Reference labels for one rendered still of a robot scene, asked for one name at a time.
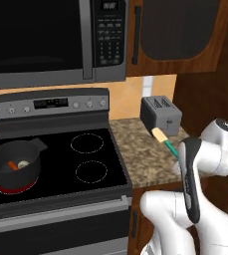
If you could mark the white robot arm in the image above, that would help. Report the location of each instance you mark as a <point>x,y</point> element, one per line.
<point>215,156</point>

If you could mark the pale mushroom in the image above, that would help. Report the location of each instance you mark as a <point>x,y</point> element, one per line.
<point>23,163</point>

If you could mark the orange carrot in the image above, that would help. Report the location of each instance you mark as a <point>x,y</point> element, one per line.
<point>12,165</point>

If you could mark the dark grey pot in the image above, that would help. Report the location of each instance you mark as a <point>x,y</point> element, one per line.
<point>16,177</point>

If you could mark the steel stove knob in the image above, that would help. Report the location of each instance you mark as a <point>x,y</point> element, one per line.
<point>27,109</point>
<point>11,110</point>
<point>89,104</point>
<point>102,103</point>
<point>75,105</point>

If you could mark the grey toaster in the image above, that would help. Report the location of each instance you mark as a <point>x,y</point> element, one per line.
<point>158,114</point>

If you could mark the steel and black stove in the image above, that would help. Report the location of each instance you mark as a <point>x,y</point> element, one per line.
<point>65,186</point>

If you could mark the brown wooden tall cabinet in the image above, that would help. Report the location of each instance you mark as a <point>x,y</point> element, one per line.
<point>205,93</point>

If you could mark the brown base cupboard door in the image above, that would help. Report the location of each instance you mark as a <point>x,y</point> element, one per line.
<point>145,229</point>

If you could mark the brown cupboard door, dark panel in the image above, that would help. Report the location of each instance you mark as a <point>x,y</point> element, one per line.
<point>182,33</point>

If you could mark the black and steel microwave oven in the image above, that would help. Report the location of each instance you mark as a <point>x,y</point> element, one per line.
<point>36,36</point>

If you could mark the white wall outlet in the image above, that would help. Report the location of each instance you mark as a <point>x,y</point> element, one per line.
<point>147,86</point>

